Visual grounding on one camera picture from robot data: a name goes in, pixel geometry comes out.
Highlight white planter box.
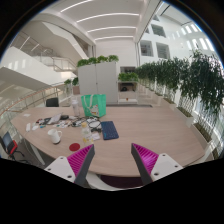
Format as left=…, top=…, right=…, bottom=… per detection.
left=175, top=107, right=194, bottom=127

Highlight white small device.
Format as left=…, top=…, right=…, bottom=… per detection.
left=26, top=123, right=31, bottom=132

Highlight row of tall green trees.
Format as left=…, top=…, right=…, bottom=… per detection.
left=135, top=50, right=224, bottom=116

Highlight black coiled cable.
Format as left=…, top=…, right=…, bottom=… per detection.
left=86, top=117, right=102, bottom=132

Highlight green plants on shelf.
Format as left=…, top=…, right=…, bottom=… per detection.
left=118, top=72, right=138, bottom=82

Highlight clear plastic water bottle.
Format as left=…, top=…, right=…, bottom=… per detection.
left=81, top=122, right=94, bottom=145

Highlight grey pouch on table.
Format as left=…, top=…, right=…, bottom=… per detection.
left=47, top=113, right=62, bottom=125

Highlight black chair behind table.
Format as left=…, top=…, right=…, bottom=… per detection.
left=46, top=98, right=59, bottom=107

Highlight tall white cabinet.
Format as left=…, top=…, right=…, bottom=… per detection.
left=78, top=62, right=118, bottom=104

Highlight red and black office chair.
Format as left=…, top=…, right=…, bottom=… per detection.
left=0, top=132, right=18, bottom=159

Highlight white ceramic mug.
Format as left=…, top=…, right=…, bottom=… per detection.
left=48, top=129, right=62, bottom=144

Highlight green plants on cabinet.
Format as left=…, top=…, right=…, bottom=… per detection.
left=77, top=55, right=119, bottom=68

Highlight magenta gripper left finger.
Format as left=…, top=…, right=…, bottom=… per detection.
left=45, top=145, right=95, bottom=186

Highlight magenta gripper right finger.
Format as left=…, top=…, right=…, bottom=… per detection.
left=131, top=143, right=182, bottom=185

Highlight red round coaster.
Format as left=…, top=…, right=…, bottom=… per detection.
left=69, top=143, right=80, bottom=152

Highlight tall clear water bottle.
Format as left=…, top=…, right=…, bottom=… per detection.
left=72, top=99, right=80, bottom=117

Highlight green shopping bag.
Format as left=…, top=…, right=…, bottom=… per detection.
left=81, top=94, right=106, bottom=118

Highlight low white shelf unit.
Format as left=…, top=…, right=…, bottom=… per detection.
left=118, top=81, right=138, bottom=104

